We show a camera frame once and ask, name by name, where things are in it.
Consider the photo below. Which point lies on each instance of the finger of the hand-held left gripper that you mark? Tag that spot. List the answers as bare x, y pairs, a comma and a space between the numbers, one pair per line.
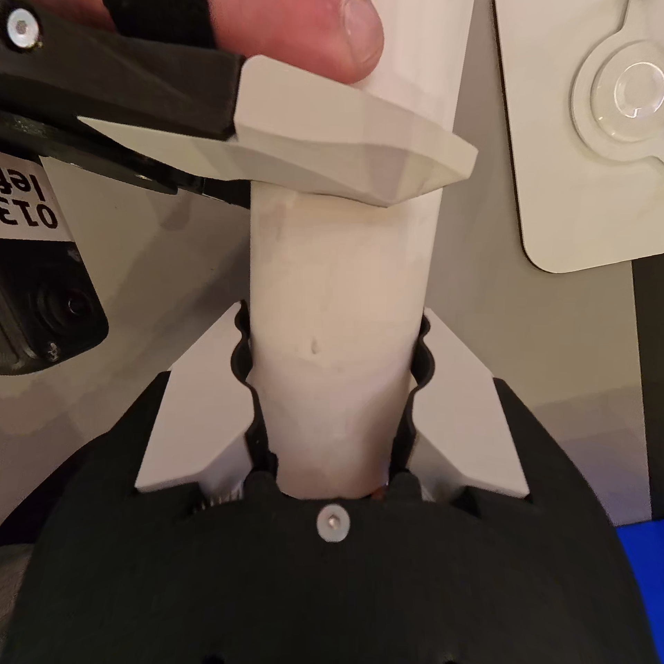
332, 156

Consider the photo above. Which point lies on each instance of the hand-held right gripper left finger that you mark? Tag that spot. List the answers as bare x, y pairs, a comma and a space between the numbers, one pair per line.
202, 425

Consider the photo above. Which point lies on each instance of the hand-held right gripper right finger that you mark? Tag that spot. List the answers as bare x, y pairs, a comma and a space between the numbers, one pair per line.
462, 425

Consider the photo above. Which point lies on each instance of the white squeeze bottle black cap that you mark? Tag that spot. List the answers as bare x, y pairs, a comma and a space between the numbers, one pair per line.
342, 291

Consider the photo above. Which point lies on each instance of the person's left hand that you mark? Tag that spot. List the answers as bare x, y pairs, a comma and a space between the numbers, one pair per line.
301, 31

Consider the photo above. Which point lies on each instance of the blue plastic bin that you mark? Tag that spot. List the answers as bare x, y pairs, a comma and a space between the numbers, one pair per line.
641, 591

